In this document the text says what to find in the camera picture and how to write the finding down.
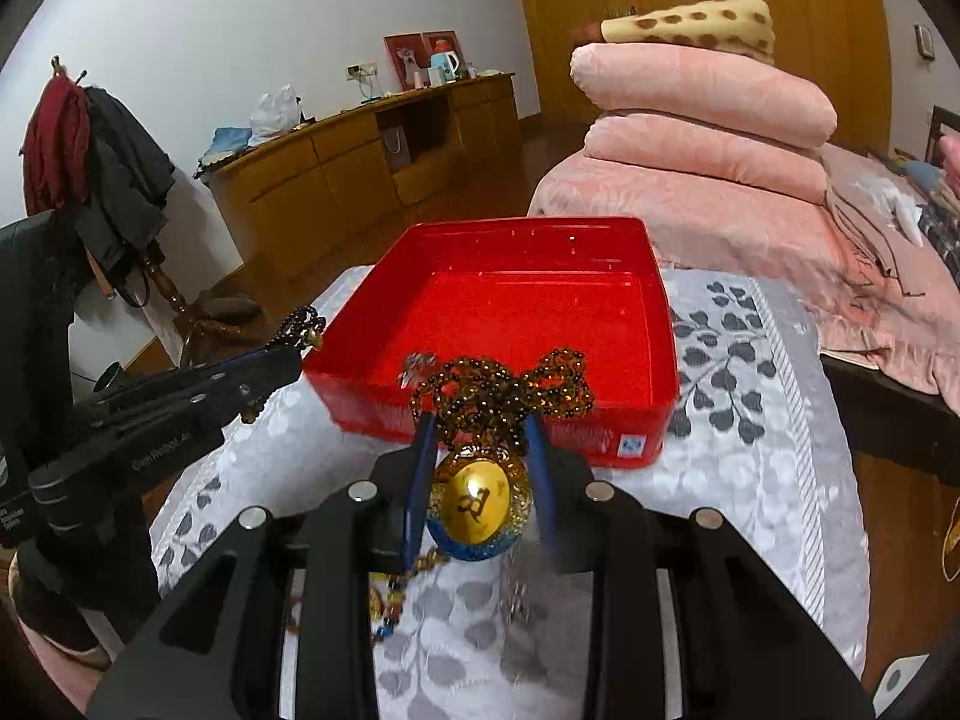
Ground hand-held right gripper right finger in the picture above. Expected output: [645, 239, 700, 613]
[521, 412, 878, 720]

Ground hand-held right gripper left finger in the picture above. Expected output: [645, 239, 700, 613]
[86, 412, 440, 720]

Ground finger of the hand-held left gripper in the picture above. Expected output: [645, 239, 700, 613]
[120, 397, 269, 467]
[71, 347, 306, 430]

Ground amber bead necklace gold pendant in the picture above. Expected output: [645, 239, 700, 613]
[367, 345, 599, 642]

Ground dark bead bracelet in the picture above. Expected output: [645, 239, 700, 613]
[240, 305, 329, 427]

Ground red tin box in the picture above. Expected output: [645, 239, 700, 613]
[300, 216, 682, 470]

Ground silver charm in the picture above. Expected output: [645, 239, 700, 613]
[400, 351, 440, 391]

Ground wooden coat rack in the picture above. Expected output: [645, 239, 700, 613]
[49, 56, 260, 368]

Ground grey leaf print tablecloth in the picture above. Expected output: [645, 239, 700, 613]
[150, 266, 875, 720]

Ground light blue cloth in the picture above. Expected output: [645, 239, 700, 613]
[206, 127, 254, 158]

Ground long wooden sideboard cabinet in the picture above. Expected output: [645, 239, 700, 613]
[199, 73, 524, 282]

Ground dark hanging jackets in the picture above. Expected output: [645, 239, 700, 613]
[75, 86, 177, 256]

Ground bed with pink bedspread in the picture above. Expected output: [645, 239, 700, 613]
[527, 142, 960, 466]

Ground grey paper bag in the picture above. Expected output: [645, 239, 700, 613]
[380, 126, 412, 170]

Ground dark red garment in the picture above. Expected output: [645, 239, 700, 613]
[21, 79, 91, 215]

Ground thick pink folded quilt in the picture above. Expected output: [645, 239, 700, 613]
[583, 114, 830, 203]
[570, 41, 839, 151]

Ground red framed dog picture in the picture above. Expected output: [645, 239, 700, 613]
[384, 34, 428, 91]

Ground light blue electric kettle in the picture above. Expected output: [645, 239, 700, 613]
[430, 34, 462, 83]

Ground beige folded cloth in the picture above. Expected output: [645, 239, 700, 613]
[821, 187, 927, 297]

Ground wooden door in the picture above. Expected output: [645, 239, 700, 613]
[517, 0, 638, 121]

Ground crumpled white plastic bag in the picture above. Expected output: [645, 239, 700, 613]
[862, 172, 927, 248]

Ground giraffe print blanket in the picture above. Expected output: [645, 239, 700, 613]
[604, 0, 776, 65]

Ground plaid folded clothes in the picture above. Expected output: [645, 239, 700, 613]
[919, 199, 960, 278]

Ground dark wooden headboard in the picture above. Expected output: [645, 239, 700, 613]
[928, 105, 960, 166]

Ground wooden wardrobe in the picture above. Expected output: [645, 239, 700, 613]
[480, 0, 901, 158]

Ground silver chain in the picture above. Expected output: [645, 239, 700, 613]
[499, 562, 541, 627]

